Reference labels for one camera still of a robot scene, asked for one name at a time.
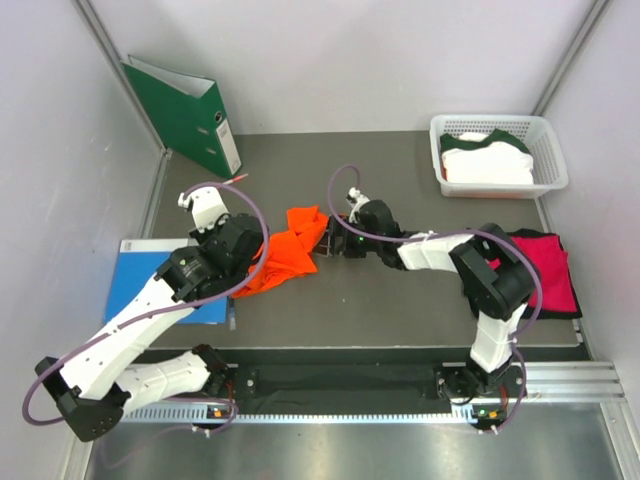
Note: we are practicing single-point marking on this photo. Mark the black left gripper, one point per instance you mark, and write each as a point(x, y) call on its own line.
point(202, 238)

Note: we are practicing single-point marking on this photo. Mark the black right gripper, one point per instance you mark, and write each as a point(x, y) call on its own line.
point(327, 247)

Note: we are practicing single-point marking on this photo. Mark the orange t shirt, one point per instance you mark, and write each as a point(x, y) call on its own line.
point(289, 253)

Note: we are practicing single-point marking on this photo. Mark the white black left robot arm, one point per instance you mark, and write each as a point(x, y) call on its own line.
point(98, 384)

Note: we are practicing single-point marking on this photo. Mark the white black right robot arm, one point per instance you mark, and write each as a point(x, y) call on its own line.
point(497, 280)

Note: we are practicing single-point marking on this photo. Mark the red white pen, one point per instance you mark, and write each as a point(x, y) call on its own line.
point(235, 179)

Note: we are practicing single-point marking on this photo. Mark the blue clip file folder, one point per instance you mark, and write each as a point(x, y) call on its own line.
point(137, 260)

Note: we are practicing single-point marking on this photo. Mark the green lever arch binder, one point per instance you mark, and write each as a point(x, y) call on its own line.
point(188, 113)

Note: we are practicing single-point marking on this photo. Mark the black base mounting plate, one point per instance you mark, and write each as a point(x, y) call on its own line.
point(359, 389)

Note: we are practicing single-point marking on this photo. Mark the dark green t shirt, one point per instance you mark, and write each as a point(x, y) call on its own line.
point(449, 142)

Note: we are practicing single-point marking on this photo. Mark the white folded t shirt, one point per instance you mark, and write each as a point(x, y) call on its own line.
point(493, 165)

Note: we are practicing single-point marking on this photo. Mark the white plastic basket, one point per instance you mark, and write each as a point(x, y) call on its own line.
point(549, 171)

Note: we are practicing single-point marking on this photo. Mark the black folded t shirt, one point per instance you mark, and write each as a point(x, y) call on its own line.
point(560, 315)

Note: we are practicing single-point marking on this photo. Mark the magenta folded t shirt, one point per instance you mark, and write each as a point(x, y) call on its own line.
point(545, 280)

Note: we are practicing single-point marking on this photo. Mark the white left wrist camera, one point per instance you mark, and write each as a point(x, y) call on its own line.
point(205, 205)

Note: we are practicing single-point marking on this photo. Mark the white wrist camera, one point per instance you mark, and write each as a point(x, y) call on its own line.
point(205, 205)
point(356, 200)

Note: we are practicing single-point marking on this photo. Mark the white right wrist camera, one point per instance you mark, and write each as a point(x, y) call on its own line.
point(356, 200)

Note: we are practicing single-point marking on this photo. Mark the aluminium rail frame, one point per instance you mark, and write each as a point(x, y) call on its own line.
point(570, 420)

